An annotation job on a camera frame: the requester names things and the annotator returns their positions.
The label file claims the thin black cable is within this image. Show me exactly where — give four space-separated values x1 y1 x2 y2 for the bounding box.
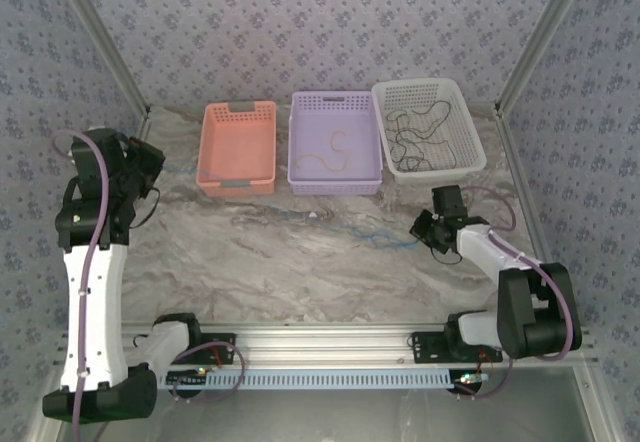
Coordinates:
388 99 459 171
392 124 426 173

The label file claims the dark blue thin cable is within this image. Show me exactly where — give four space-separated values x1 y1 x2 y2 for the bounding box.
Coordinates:
160 160 401 251

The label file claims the thin tan cable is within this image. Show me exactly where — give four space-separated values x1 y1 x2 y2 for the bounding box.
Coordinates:
294 129 351 172

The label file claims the white perforated plastic basket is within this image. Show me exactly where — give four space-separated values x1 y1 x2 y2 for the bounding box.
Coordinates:
370 75 492 186

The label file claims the pink perforated plastic basket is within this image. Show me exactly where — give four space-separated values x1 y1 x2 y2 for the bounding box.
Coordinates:
196 100 279 198

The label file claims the purple perforated plastic basket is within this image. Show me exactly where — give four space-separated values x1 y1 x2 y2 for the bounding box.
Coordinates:
286 90 385 198

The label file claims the small black controller board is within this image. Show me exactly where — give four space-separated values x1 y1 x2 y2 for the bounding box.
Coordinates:
451 370 490 391
166 369 209 388

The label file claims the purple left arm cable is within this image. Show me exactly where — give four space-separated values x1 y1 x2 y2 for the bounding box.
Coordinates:
52 129 247 442

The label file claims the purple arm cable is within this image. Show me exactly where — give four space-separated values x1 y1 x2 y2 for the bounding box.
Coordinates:
457 185 584 401
52 129 247 442

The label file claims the aluminium frame post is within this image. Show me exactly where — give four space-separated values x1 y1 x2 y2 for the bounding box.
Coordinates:
49 0 152 119
492 0 599 113

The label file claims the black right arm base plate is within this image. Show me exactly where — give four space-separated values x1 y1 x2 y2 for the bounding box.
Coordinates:
411 331 504 364

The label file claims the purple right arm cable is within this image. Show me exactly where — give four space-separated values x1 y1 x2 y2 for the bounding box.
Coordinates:
457 185 584 401

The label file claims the aluminium front rail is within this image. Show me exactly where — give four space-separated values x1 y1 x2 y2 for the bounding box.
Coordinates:
55 324 600 367

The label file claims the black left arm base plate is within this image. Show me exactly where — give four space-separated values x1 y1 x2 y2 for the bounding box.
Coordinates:
189 332 238 366

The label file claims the light blue slotted cable duct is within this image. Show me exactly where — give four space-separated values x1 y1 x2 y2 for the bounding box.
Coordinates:
157 369 452 392

